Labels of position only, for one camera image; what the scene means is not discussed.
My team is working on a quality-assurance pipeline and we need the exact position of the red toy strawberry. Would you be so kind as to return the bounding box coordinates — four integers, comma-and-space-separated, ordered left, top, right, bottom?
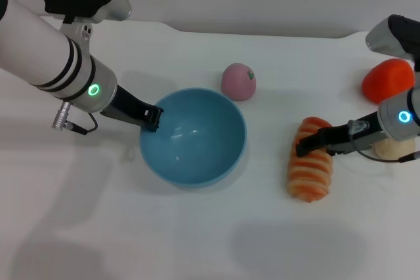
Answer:
362, 58, 416, 104

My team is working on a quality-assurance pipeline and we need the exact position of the arm cable with connector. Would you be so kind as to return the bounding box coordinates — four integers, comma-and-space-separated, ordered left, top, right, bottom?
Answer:
50, 100, 99, 136
347, 119, 420, 164

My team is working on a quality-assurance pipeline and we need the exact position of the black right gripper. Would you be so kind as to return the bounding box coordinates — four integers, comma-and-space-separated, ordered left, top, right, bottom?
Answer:
295, 111, 384, 159

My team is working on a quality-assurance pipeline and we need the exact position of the left arm cable with connector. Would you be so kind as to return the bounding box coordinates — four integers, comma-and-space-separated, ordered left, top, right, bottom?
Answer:
50, 100, 99, 136

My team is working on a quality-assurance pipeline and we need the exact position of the beige toy potato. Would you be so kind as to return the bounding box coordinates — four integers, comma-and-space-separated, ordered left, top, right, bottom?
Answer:
373, 137, 416, 159

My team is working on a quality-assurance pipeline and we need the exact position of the orange striped toy bread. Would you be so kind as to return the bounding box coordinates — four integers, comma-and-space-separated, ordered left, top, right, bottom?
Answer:
286, 116, 334, 203

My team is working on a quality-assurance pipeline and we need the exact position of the blue bowl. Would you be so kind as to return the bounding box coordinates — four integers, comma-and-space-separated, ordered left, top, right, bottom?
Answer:
138, 87, 247, 190

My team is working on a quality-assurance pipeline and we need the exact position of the right arm cable with connector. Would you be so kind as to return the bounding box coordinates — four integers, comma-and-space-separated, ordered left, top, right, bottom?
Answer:
347, 119, 420, 164

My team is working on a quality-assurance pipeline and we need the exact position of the pink toy fruit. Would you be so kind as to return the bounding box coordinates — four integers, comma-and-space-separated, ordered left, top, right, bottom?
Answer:
220, 62, 257, 102

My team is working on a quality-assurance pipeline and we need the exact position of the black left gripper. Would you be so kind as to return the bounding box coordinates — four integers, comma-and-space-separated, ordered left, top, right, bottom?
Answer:
99, 85, 165, 134

